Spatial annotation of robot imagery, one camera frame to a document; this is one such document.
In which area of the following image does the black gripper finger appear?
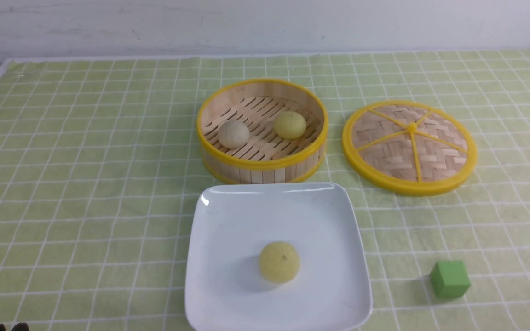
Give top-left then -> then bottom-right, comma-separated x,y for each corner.
11,322 -> 30,331

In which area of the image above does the white steamed bun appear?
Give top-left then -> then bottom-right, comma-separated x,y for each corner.
217,121 -> 250,149

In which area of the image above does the yellow steamed bun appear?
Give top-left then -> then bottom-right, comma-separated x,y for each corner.
259,241 -> 300,284
273,111 -> 307,140

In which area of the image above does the white square plate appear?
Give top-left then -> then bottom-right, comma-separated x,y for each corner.
184,183 -> 374,331

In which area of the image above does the yellow steamed bun on plate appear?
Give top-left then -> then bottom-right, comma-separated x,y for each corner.
259,241 -> 300,284

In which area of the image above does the green checkered tablecloth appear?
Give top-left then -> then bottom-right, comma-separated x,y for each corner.
0,50 -> 530,331

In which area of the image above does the bamboo steamer basket yellow rim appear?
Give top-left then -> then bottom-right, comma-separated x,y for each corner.
196,78 -> 328,184

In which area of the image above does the woven bamboo steamer lid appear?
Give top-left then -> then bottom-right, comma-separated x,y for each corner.
341,100 -> 478,196

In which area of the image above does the green cube block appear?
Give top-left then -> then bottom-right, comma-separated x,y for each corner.
430,260 -> 471,299

